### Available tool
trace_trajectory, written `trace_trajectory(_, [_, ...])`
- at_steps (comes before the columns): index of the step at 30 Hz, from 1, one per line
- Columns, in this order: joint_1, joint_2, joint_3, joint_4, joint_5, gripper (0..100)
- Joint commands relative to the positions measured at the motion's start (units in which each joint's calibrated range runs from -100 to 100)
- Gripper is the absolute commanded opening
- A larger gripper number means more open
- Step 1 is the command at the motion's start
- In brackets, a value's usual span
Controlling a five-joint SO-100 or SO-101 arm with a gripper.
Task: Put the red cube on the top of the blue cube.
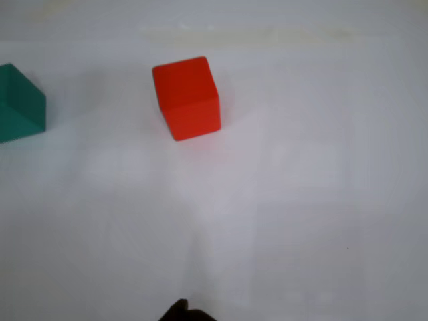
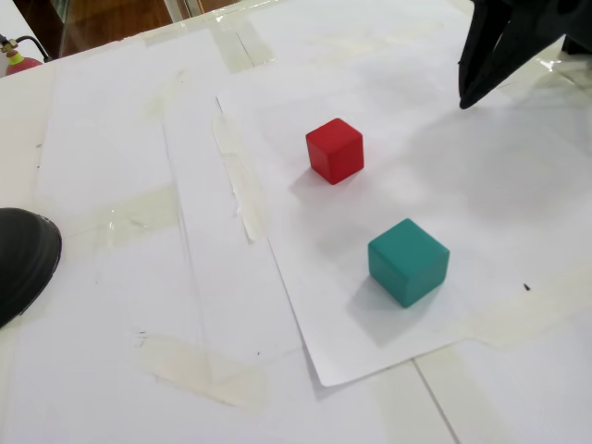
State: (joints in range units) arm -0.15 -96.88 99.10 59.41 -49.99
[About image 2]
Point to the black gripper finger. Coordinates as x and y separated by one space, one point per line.
485 32
532 32

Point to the red cube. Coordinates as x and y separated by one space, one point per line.
335 152

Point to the teal blue cube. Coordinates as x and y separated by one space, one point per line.
407 263

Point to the small white paper sheet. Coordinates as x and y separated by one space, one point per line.
462 208

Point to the beige masking tape strip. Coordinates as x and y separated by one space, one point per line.
240 46
238 176
134 217
159 99
199 370
509 319

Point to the large white paper sheet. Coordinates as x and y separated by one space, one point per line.
199 194

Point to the red fire extinguisher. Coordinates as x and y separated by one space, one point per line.
18 62

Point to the black round object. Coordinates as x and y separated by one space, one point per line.
23 263

